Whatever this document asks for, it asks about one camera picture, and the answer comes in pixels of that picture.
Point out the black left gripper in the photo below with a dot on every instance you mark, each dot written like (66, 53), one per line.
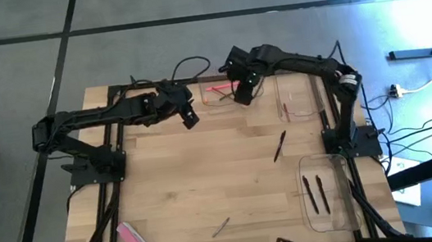
(168, 100)

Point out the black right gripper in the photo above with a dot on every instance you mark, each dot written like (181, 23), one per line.
(242, 64)

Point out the pink pencil orange eraser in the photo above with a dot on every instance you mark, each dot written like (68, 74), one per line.
(220, 87)

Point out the red pencil orange eraser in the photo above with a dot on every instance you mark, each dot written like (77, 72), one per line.
(217, 91)

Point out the green pencil orange eraser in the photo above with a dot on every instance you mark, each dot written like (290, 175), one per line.
(222, 98)

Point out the red crayon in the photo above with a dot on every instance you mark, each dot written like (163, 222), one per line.
(286, 113)

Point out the dark blue pen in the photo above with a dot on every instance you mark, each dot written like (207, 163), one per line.
(310, 195)

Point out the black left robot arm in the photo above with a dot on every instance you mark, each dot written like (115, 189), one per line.
(95, 115)

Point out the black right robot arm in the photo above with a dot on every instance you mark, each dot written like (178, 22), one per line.
(304, 64)

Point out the clear plastic bin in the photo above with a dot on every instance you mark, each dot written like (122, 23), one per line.
(208, 107)
(304, 98)
(340, 188)

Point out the grey crayon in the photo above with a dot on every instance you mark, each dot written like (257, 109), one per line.
(221, 228)

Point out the white power strip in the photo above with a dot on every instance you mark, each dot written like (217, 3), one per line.
(395, 91)

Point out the black desk leg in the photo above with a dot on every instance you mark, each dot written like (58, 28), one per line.
(418, 53)

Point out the white paper sheet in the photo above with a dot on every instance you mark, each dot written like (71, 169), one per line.
(408, 194)

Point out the black floor beam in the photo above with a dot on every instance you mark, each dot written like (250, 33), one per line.
(424, 171)

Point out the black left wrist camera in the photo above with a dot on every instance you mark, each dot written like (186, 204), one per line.
(190, 120)

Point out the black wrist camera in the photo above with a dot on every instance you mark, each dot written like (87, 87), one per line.
(243, 95)
(190, 120)

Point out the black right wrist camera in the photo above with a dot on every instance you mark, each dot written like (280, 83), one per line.
(243, 95)

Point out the black metal table frame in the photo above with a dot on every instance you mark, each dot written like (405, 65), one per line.
(207, 79)

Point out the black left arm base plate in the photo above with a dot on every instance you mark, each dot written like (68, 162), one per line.
(82, 176)

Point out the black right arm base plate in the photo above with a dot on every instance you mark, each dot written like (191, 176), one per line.
(369, 139)

